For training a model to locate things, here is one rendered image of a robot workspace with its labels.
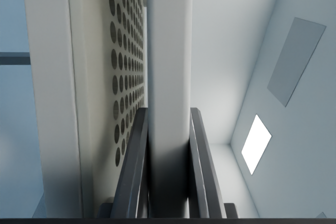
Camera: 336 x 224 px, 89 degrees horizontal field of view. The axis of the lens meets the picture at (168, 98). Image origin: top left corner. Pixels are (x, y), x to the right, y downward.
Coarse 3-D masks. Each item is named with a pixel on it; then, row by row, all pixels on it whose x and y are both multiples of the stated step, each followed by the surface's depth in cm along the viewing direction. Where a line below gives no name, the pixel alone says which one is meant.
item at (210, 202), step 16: (192, 112) 10; (192, 128) 9; (192, 144) 8; (208, 144) 8; (192, 160) 7; (208, 160) 7; (192, 176) 7; (208, 176) 6; (192, 192) 7; (208, 192) 6; (192, 208) 7; (208, 208) 6; (224, 208) 6
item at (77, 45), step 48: (48, 0) 7; (96, 0) 9; (48, 48) 7; (96, 48) 9; (144, 48) 30; (48, 96) 8; (96, 96) 9; (144, 96) 30; (48, 144) 8; (96, 144) 9; (48, 192) 8; (96, 192) 9
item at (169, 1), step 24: (168, 0) 7; (168, 24) 7; (168, 48) 7; (168, 72) 8; (168, 96) 8; (168, 120) 8; (168, 144) 8; (168, 168) 8; (168, 192) 8; (168, 216) 8
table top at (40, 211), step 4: (40, 200) 30; (44, 200) 30; (40, 204) 29; (44, 204) 29; (36, 208) 29; (40, 208) 29; (44, 208) 29; (36, 212) 28; (40, 212) 28; (44, 212) 28; (32, 216) 28; (36, 216) 28; (40, 216) 28; (44, 216) 28
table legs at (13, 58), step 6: (0, 54) 70; (6, 54) 70; (12, 54) 70; (18, 54) 70; (24, 54) 70; (0, 60) 70; (6, 60) 70; (12, 60) 70; (18, 60) 70; (24, 60) 70
